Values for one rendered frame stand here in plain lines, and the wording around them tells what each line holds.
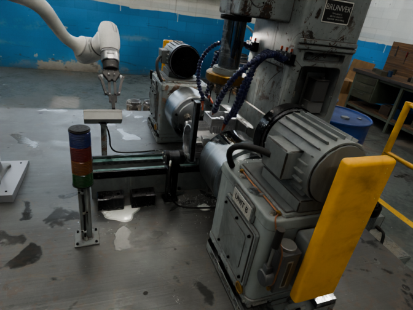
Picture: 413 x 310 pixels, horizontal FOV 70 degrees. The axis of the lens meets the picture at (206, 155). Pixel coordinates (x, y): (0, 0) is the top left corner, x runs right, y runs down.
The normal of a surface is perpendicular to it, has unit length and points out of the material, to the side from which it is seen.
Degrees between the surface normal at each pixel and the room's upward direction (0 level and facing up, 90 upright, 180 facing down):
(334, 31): 90
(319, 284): 90
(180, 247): 0
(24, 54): 90
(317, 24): 90
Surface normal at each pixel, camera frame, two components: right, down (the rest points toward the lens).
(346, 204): 0.34, 0.47
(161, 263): 0.13, -0.88
